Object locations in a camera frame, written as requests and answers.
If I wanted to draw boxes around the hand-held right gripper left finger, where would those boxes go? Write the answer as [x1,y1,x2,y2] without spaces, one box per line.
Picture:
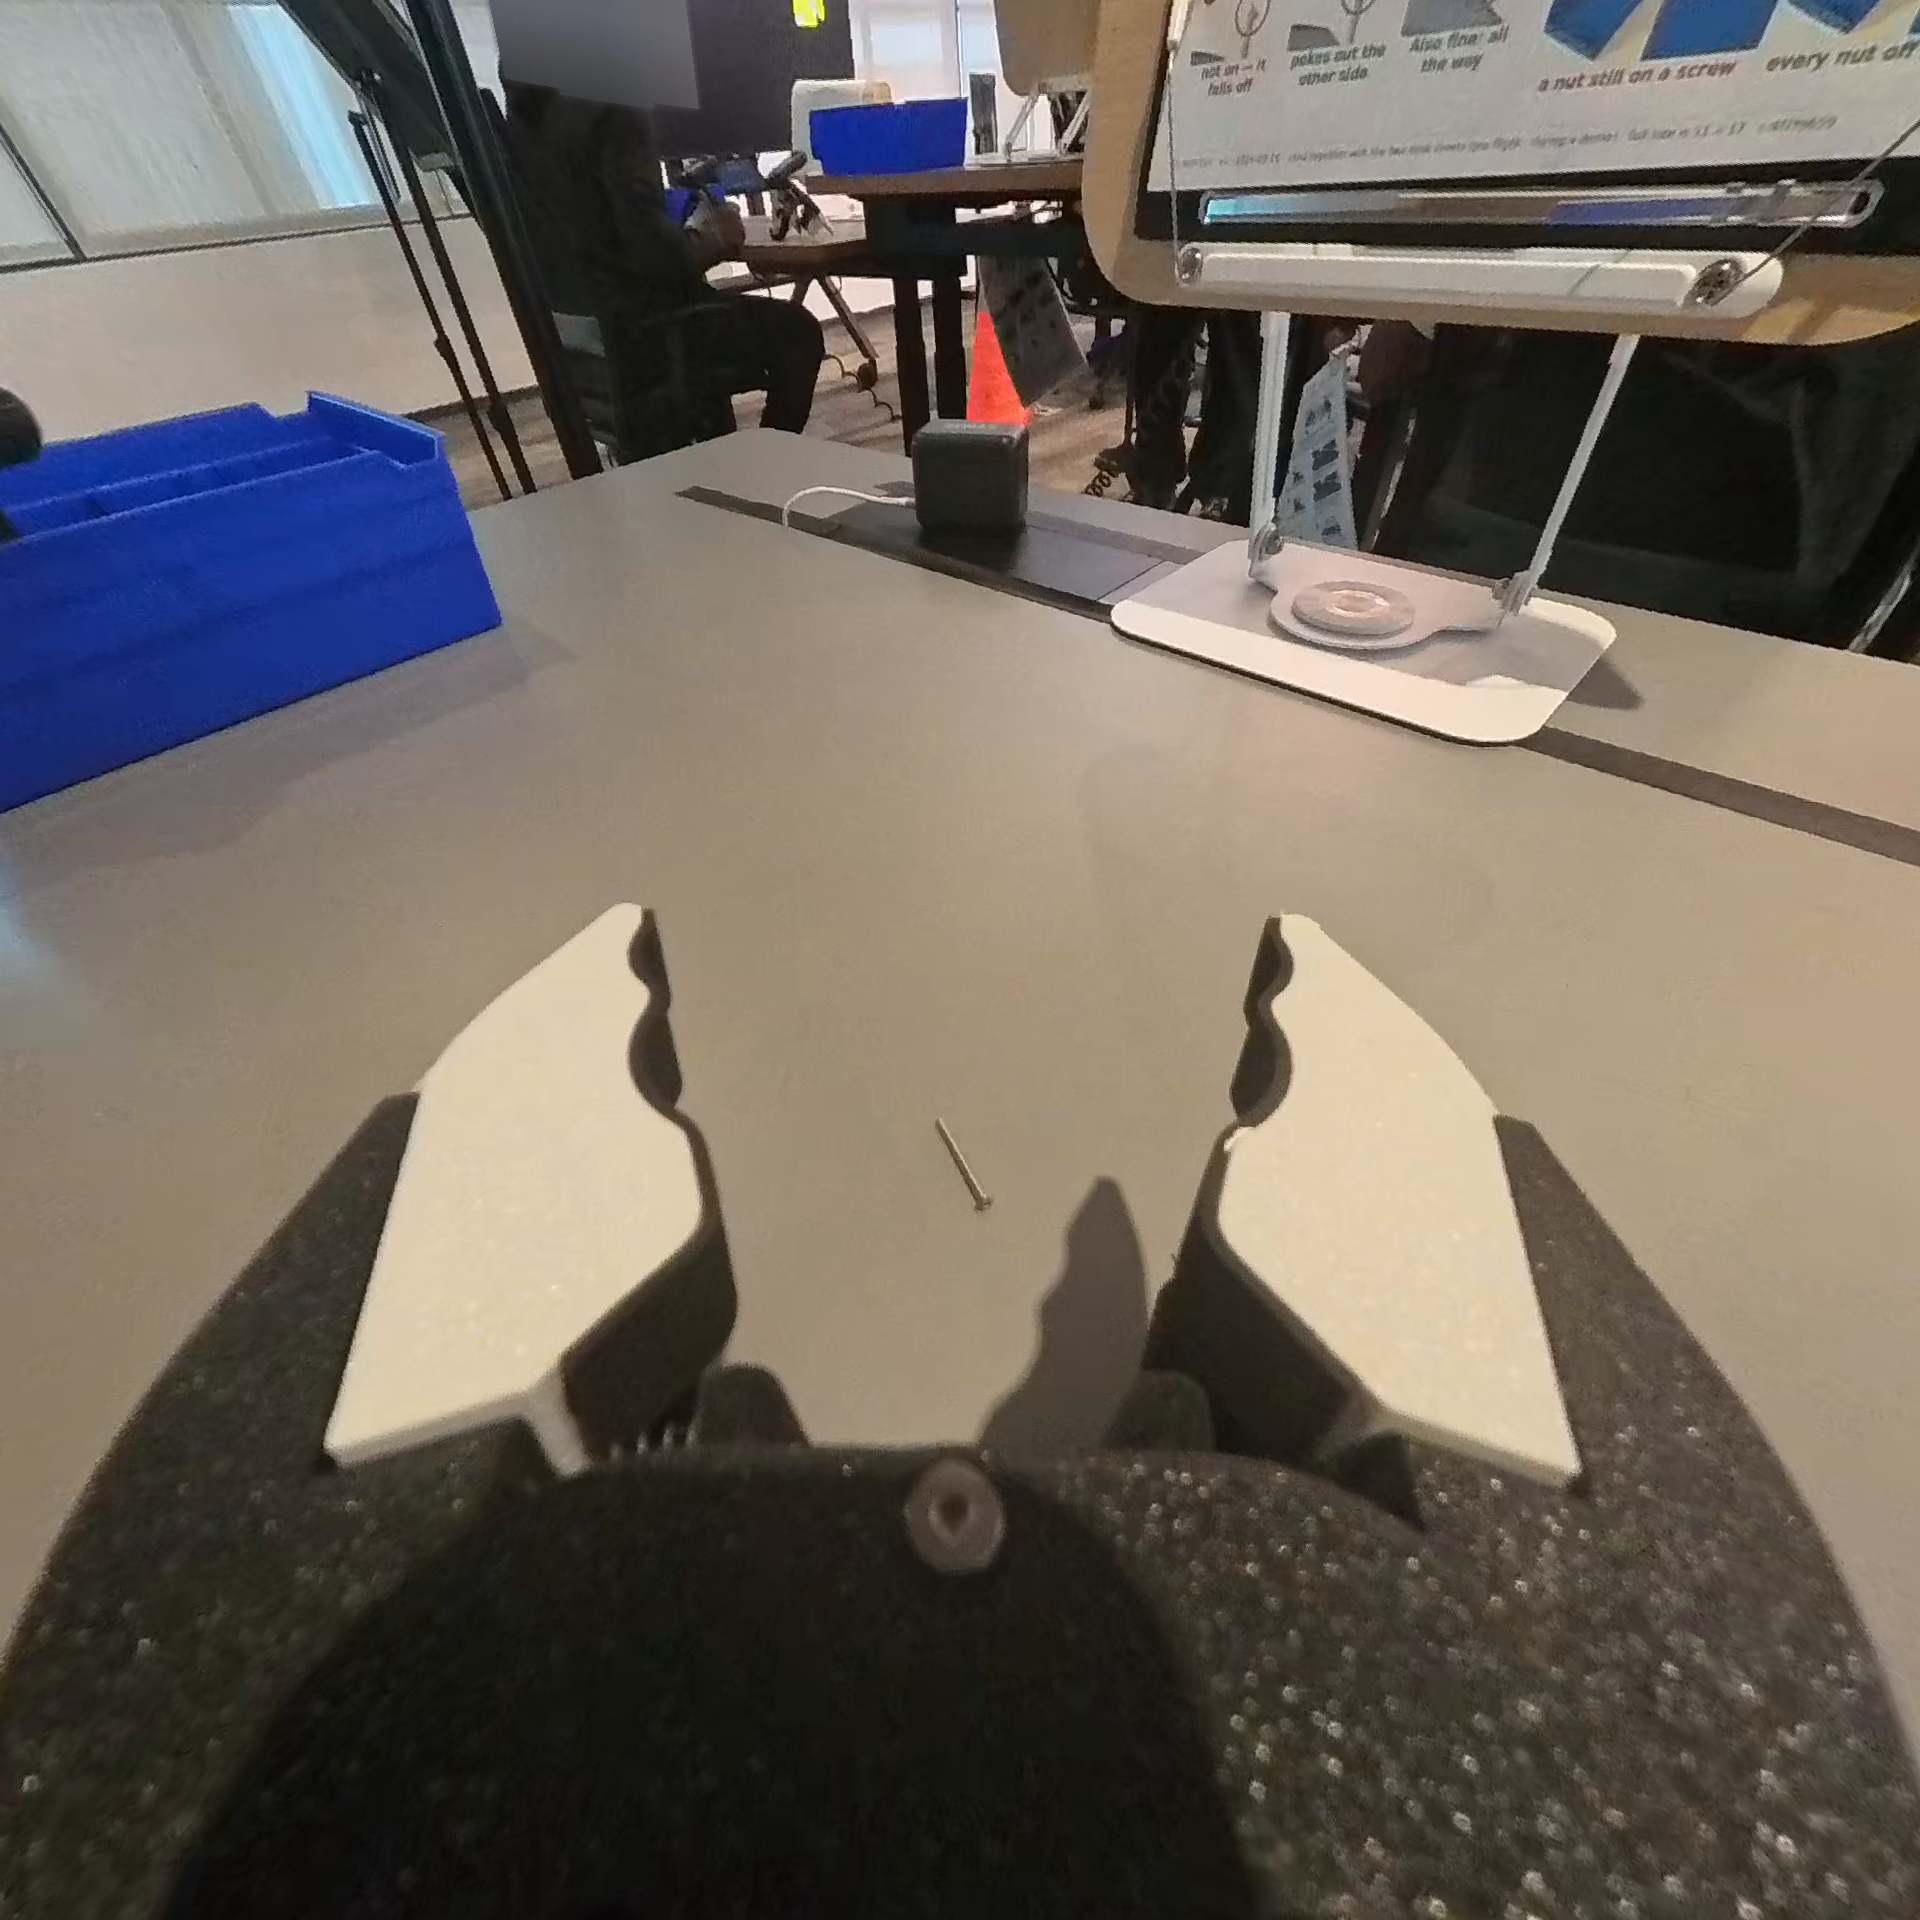
[323,906,740,1479]

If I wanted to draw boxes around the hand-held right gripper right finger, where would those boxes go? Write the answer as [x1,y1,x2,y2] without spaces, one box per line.
[1144,916,1585,1485]

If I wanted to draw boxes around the blue plastic parts bin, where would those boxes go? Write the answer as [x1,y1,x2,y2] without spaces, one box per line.
[0,393,502,815]

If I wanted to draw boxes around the black vertical pole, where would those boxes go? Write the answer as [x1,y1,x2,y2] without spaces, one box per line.
[405,0,601,482]

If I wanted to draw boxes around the black office chair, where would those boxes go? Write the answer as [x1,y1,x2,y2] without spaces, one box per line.
[550,300,707,465]

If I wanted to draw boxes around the white document stand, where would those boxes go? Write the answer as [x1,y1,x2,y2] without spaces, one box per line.
[1083,0,1920,745]
[965,0,1106,163]

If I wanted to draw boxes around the blue white patterned bag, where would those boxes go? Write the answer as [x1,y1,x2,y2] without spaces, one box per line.
[1280,343,1367,550]

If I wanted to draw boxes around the large dark display screen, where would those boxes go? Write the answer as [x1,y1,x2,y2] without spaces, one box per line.
[692,0,856,153]

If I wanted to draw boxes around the black cube device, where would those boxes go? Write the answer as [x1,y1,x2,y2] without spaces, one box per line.
[913,422,1032,535]

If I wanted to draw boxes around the blue storage bin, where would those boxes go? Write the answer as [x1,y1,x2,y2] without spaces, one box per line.
[808,99,971,176]

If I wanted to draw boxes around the orange traffic cone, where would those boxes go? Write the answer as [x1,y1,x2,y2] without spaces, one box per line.
[964,308,1035,425]

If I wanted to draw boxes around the wooden office desk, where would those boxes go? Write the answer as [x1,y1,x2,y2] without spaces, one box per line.
[804,154,1088,452]

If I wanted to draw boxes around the white printed floor sign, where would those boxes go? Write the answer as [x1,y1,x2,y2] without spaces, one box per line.
[981,255,1083,393]

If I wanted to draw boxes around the printed instruction sheet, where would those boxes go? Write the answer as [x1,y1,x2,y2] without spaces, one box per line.
[1146,0,1920,192]

